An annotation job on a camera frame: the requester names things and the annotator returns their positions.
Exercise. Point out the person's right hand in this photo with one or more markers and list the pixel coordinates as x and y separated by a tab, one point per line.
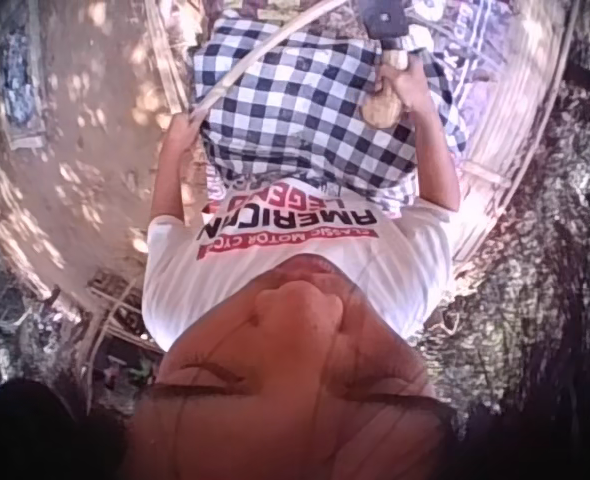
414	85

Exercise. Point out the person's left hand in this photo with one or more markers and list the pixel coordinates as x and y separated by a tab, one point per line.
185	131

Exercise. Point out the long thin bamboo strip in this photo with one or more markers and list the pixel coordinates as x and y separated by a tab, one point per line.
255	57

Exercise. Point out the bundle of bamboo strips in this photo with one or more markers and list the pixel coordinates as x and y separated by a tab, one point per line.
167	60

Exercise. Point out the person's legs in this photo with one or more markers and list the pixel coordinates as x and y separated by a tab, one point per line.
295	110

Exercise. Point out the woven bamboo mat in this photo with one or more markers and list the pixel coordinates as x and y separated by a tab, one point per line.
520	150

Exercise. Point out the blue patterned cloth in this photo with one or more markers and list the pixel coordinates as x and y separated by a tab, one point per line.
19	85

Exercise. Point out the heap of bamboo scraps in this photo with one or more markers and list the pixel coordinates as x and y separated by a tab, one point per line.
117	320

